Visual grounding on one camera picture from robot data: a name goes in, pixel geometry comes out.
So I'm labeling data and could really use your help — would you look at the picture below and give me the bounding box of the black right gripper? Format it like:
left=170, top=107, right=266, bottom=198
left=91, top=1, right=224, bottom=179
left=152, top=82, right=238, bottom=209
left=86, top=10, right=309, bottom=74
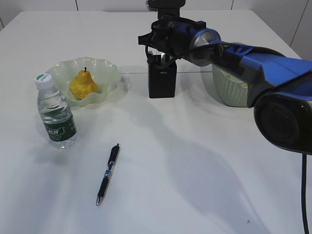
left=138, top=19, right=185, bottom=55

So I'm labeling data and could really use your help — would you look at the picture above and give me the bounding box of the clear plastic ruler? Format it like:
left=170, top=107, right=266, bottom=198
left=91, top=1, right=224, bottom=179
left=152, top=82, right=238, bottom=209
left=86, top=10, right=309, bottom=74
left=157, top=53, right=170, bottom=65

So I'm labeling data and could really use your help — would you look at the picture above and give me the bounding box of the yellow pear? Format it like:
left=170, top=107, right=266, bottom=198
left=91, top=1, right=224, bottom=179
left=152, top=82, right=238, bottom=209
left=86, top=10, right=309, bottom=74
left=70, top=67, right=98, bottom=100

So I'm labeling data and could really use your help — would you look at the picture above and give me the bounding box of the black gel pen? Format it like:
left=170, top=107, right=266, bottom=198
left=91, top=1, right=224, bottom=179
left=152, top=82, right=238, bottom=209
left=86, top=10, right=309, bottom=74
left=96, top=144, right=120, bottom=206

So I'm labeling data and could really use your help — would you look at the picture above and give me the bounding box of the clear water bottle green label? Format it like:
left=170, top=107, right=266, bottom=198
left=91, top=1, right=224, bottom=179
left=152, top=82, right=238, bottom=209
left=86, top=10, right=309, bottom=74
left=35, top=73, right=78, bottom=149

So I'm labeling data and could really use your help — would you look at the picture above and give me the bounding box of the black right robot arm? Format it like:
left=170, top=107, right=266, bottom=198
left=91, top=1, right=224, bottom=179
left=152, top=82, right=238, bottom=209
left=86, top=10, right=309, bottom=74
left=138, top=17, right=312, bottom=155

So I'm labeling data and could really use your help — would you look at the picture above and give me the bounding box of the black square pen holder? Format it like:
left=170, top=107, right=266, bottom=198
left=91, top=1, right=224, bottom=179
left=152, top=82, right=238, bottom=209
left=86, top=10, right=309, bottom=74
left=148, top=51, right=177, bottom=98

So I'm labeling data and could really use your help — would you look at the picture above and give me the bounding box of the green wavy glass plate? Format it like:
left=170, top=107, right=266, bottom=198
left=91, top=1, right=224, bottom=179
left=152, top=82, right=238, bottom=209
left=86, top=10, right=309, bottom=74
left=46, top=57, right=121, bottom=107

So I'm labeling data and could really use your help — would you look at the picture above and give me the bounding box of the green woven plastic basket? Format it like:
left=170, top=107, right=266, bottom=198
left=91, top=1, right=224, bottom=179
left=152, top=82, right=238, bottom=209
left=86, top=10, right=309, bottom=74
left=212, top=65, right=248, bottom=107

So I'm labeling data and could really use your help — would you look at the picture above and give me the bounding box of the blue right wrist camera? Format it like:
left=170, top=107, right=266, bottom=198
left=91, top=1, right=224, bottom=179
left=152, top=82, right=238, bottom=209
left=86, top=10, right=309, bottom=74
left=146, top=0, right=186, bottom=21

